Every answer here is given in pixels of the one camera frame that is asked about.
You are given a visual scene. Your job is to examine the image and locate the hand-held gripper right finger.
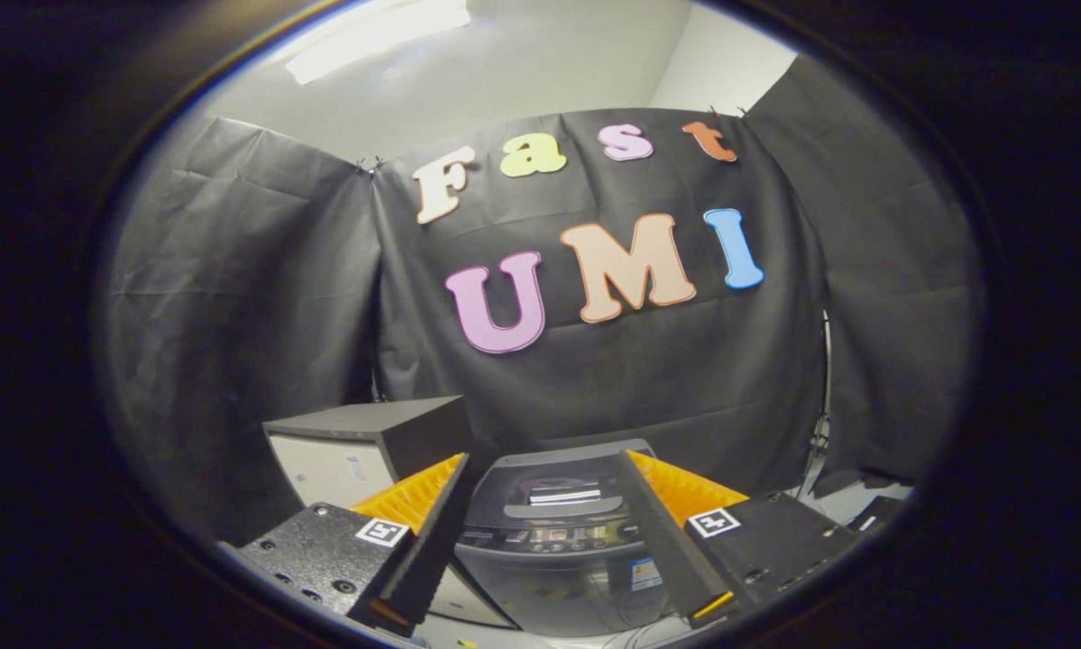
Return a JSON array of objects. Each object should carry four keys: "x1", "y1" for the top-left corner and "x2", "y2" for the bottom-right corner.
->
[{"x1": 617, "y1": 449, "x2": 866, "y2": 627}]

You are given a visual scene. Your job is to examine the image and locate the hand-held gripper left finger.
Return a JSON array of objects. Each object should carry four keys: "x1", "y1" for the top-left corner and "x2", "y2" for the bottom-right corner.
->
[{"x1": 218, "y1": 453, "x2": 474, "y2": 639}]

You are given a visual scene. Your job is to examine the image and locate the grey washing machine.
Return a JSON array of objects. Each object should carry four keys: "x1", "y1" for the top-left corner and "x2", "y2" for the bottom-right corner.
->
[{"x1": 454, "y1": 439, "x2": 685, "y2": 636}]

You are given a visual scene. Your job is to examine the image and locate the white cabinet with dark top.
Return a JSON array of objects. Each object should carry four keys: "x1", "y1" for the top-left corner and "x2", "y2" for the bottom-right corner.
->
[{"x1": 263, "y1": 395, "x2": 518, "y2": 632}]

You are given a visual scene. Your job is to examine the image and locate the black backdrop cloth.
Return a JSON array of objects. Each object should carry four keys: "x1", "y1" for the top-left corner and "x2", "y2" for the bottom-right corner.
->
[{"x1": 98, "y1": 54, "x2": 987, "y2": 542}]

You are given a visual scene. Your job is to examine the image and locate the black box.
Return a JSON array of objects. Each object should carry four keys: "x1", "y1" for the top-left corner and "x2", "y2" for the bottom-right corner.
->
[{"x1": 847, "y1": 494, "x2": 907, "y2": 533}]

